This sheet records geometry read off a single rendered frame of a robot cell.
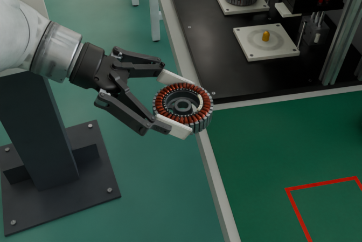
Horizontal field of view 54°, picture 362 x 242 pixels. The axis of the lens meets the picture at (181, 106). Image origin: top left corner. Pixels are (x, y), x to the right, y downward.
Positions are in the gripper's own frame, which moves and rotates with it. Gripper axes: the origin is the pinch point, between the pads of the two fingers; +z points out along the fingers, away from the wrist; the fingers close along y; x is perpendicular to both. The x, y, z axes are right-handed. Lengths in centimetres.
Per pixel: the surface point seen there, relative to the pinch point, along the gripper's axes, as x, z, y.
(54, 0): -132, -51, -196
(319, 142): 0.4, 35.3, -6.6
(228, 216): -10.0, 16.9, 12.7
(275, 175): -5.0, 25.6, 2.9
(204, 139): -12.3, 12.6, -6.0
